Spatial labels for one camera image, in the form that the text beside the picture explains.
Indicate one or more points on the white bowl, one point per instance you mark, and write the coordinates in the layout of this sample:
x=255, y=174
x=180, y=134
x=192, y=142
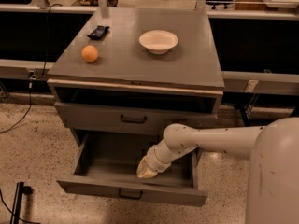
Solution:
x=158, y=41

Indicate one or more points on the black stand leg right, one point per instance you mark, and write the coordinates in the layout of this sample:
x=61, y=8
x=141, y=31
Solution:
x=243, y=114

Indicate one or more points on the grey drawer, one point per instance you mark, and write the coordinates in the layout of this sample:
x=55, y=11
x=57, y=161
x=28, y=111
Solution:
x=126, y=119
x=106, y=166

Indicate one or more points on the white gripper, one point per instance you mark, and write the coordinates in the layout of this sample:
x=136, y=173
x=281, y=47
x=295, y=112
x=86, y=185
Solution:
x=154, y=160

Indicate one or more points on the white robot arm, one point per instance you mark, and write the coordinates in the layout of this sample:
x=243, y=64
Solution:
x=273, y=152

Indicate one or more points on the orange fruit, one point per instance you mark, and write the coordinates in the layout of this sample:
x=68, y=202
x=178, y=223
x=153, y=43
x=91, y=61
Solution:
x=89, y=54

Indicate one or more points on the dark snack bar wrapper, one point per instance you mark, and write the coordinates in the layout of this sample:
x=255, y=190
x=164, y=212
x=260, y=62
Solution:
x=98, y=33

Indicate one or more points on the grey drawer cabinet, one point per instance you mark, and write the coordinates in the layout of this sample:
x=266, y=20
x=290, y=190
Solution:
x=187, y=78

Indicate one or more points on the grey top drawer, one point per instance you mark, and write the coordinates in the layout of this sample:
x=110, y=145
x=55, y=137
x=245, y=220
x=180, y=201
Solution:
x=126, y=119

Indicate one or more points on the black stand bottom left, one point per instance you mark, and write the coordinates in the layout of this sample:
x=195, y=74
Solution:
x=15, y=211

